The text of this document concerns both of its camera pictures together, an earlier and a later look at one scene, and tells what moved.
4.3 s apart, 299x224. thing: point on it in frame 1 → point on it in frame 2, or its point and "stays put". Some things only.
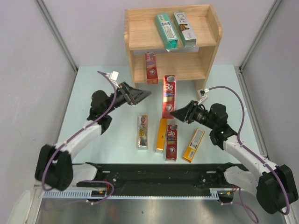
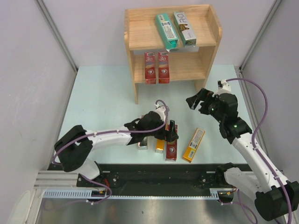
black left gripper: [133, 96] → [169, 136]
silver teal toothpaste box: [186, 33] stays put
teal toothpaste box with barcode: [168, 34] stays put
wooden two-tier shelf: [142, 36] stays put
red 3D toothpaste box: [151, 68] stays put
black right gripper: [187, 113] → [203, 94]
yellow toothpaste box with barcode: [193, 144] stays put
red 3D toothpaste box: [169, 97] → [163, 67]
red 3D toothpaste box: [171, 143] stays put
